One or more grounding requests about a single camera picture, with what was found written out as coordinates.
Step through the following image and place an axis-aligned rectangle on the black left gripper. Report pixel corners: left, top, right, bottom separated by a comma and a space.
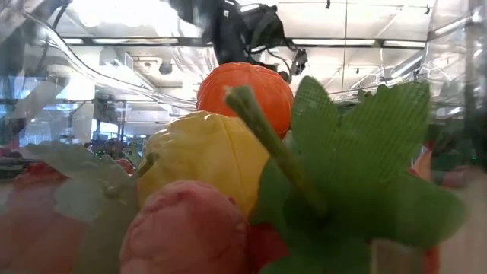
169, 0, 285, 65

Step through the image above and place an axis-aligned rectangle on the orange ribbed mandarin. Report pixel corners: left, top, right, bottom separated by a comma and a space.
196, 62, 295, 141

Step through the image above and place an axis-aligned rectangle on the yellow fruit with green end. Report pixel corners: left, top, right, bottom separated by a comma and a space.
135, 110, 271, 218

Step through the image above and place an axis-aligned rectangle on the red strawberry with green leaves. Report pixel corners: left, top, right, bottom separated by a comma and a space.
224, 75, 467, 274
0, 141, 161, 274

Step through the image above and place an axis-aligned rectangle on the clear plastic storage container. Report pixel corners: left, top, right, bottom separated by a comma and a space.
0, 0, 487, 274

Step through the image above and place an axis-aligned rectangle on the pink wrinkled fruit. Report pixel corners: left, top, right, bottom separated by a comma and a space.
118, 180, 252, 274

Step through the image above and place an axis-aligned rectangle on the black ceiling spotlight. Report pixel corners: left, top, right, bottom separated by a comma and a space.
158, 59, 174, 76

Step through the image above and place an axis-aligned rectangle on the long ceiling light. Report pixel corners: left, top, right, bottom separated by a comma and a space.
291, 38, 377, 47

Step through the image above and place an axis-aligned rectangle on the black overhead camera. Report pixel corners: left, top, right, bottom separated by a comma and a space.
290, 48, 309, 76

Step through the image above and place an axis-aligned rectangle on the white ceiling air duct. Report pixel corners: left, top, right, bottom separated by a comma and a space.
99, 51, 163, 100

